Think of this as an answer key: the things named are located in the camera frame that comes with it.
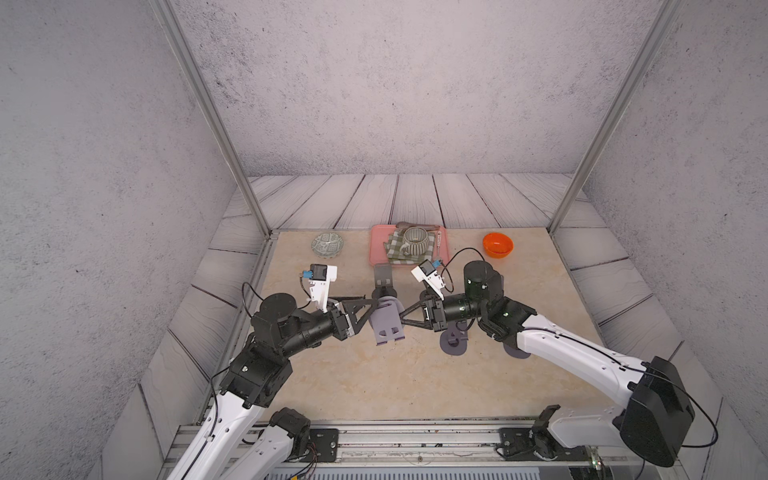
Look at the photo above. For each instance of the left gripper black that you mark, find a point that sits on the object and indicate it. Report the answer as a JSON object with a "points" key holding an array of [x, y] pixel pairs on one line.
{"points": [[339, 320]]}

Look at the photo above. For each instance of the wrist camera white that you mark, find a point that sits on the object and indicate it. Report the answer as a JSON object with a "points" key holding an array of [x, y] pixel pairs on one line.
{"points": [[320, 277], [427, 273]]}

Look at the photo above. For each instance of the dark phone stand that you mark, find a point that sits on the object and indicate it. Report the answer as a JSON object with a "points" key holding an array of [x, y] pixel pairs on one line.
{"points": [[383, 281]]}

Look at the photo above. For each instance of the green patterned dish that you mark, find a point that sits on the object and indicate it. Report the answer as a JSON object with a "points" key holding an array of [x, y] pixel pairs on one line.
{"points": [[327, 245]]}

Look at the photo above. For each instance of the brown wooden spoon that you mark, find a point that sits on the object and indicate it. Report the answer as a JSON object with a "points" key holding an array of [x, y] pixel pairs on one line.
{"points": [[408, 225]]}

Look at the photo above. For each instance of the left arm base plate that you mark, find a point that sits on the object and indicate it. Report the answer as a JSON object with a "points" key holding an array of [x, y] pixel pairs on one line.
{"points": [[315, 445]]}

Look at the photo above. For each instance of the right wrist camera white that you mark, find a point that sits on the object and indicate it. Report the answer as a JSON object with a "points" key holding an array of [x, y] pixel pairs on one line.
{"points": [[427, 273]]}

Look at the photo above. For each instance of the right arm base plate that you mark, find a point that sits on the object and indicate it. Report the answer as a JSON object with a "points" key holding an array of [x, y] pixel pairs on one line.
{"points": [[522, 444]]}

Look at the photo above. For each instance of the green checkered cloth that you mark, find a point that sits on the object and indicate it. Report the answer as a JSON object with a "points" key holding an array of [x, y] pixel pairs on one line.
{"points": [[396, 257]]}

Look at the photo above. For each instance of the pink tray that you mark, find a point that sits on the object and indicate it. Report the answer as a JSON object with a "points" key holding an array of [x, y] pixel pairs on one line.
{"points": [[381, 234]]}

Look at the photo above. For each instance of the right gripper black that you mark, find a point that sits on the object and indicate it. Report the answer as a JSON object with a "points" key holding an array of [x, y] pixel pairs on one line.
{"points": [[434, 310]]}

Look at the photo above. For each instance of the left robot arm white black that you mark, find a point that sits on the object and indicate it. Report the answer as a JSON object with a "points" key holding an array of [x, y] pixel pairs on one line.
{"points": [[251, 382]]}

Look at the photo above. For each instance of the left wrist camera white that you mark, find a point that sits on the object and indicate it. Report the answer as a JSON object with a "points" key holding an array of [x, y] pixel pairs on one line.
{"points": [[320, 277]]}

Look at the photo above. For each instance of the striped ceramic cup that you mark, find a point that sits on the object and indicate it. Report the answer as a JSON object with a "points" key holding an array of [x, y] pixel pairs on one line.
{"points": [[415, 241]]}

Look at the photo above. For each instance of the orange bowl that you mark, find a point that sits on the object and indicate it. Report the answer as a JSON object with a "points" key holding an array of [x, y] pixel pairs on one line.
{"points": [[497, 245]]}

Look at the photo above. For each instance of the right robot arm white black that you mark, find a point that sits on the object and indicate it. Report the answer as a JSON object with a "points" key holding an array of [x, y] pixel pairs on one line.
{"points": [[651, 413]]}

